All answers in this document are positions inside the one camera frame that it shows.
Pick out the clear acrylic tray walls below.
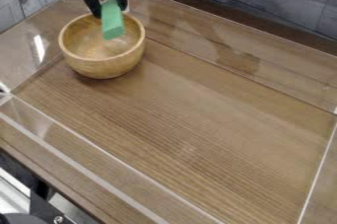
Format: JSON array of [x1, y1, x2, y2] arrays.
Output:
[[0, 0, 337, 224]]

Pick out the green rectangular block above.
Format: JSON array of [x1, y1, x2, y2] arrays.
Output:
[[101, 0, 125, 40]]

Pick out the wooden bowl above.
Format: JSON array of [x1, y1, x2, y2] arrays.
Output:
[[57, 14, 146, 79]]

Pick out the black metal table bracket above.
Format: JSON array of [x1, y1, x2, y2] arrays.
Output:
[[29, 192, 65, 224]]

